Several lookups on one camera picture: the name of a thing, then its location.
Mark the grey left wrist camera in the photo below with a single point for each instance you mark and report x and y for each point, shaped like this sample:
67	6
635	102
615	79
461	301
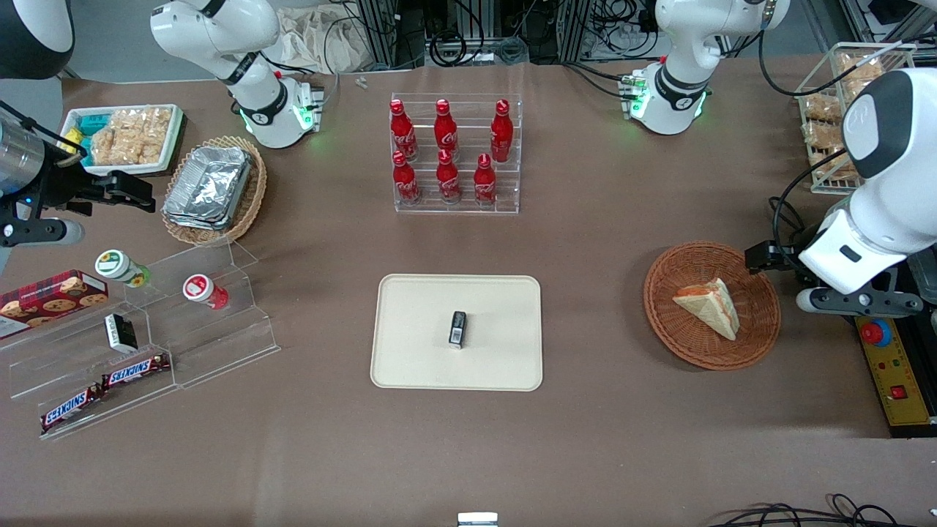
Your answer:
856	301

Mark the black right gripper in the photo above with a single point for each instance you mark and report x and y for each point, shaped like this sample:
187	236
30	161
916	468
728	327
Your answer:
60	187

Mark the small white device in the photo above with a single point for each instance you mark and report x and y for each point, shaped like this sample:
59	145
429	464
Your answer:
477	520

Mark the black and white small box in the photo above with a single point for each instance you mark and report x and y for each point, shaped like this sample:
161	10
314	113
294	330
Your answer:
119	333

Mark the red lid cup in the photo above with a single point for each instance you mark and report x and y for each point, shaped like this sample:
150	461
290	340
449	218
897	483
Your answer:
201	289

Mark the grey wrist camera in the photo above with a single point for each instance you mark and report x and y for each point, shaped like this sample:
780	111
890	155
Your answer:
856	301
44	233

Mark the triangular sandwich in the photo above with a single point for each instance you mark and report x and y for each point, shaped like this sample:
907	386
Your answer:
710	307

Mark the beige cloth bag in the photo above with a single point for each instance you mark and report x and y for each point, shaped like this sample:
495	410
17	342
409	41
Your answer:
322	44

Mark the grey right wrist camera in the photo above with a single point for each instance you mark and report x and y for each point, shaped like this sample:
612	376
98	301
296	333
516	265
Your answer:
44	233

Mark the yellow control panel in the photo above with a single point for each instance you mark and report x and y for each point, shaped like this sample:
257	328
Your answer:
897	366

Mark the clear acrylic bottle rack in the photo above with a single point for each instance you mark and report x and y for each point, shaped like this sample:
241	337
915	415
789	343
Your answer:
468	197

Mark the stacked aluminium foil trays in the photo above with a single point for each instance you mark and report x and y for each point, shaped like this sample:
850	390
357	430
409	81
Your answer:
208	183

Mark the teal snack pack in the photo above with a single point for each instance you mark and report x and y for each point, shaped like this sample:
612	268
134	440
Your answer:
91	124

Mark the red cola bottle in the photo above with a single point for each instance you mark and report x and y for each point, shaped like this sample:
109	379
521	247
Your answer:
447	178
402	132
405	179
484	181
445	130
501	132

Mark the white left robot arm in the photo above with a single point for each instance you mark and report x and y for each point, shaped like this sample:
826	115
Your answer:
889	212

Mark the white rectangular plastic tray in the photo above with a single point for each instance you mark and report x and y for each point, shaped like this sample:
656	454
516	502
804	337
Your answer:
174	139

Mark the oval tan wicker basket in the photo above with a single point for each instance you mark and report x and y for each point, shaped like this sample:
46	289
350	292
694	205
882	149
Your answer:
252	197

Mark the green sunflower lid cup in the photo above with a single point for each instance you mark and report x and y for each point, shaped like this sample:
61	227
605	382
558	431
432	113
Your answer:
117	266

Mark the red tartan cookie box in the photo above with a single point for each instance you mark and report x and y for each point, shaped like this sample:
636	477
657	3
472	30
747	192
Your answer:
51	300

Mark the red emergency stop button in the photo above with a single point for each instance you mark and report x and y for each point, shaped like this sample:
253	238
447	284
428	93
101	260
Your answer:
875	333

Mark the bagged bread snacks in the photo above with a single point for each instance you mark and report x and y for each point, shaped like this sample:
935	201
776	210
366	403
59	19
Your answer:
823	110

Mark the clear acrylic stepped shelf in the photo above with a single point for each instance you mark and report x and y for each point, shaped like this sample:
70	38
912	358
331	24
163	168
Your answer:
219	344

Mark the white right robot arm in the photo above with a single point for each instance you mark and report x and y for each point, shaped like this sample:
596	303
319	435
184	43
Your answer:
256	95

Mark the beige plastic tray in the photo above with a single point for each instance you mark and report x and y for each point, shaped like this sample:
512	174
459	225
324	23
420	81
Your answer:
417	329

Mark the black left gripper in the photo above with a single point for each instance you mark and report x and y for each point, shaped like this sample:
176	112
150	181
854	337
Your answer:
789	260

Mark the round brown wicker basket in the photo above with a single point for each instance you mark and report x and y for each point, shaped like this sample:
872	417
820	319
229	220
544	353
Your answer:
681	344

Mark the yellow snack pack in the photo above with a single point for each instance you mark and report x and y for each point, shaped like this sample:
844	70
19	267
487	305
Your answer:
73	140

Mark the clear bag of crackers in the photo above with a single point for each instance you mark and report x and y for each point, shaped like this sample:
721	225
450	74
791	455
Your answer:
132	135

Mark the brown snickers bar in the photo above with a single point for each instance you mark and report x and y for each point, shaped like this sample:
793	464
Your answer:
69	408
135	371

